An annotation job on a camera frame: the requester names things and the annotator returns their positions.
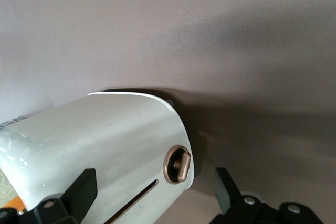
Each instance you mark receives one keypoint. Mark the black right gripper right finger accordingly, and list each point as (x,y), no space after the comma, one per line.
(231,197)

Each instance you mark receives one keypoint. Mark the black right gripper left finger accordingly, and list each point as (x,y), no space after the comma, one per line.
(78,195)

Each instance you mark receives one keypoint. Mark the white toaster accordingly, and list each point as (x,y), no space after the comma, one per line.
(105,145)

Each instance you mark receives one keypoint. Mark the bread slice with orange crust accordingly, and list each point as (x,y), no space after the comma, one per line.
(8,192)

